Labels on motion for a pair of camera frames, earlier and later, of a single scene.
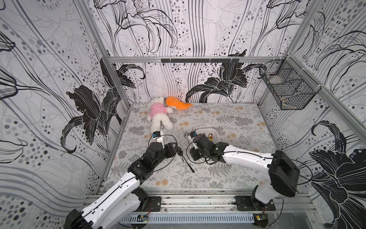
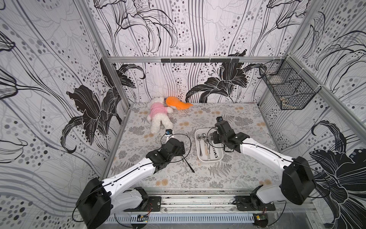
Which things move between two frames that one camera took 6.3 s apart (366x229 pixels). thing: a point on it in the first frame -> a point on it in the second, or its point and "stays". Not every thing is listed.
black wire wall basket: [293, 88] stays
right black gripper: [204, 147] -> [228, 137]
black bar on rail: [201, 60] stays
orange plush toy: [175, 101] stays
